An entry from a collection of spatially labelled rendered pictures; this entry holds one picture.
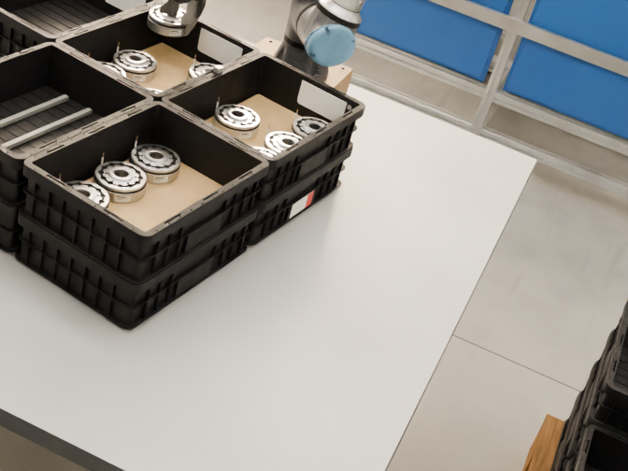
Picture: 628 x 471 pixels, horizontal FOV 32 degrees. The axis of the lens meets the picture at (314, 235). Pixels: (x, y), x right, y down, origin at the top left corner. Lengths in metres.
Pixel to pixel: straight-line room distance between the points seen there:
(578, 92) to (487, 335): 1.16
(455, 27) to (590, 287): 1.12
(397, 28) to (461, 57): 0.28
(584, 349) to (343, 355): 1.64
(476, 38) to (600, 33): 0.47
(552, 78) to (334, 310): 2.22
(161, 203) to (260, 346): 0.35
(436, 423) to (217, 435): 1.32
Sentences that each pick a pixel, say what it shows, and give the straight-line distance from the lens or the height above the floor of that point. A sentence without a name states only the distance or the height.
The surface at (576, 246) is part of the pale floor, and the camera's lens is 4.14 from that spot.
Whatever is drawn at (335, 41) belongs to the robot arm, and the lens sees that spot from 2.62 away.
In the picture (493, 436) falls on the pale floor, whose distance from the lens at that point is 3.16.
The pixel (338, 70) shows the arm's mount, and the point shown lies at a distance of 2.93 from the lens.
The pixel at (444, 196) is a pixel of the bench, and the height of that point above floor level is 0.70.
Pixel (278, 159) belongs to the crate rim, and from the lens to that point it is 2.20.
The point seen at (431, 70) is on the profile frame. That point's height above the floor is 0.29.
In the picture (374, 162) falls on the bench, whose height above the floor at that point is 0.70.
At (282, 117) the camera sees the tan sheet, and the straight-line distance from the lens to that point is 2.56.
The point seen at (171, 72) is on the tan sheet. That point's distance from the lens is 2.65.
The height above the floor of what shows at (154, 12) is 0.95.
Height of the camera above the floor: 2.04
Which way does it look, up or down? 34 degrees down
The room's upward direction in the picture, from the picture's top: 17 degrees clockwise
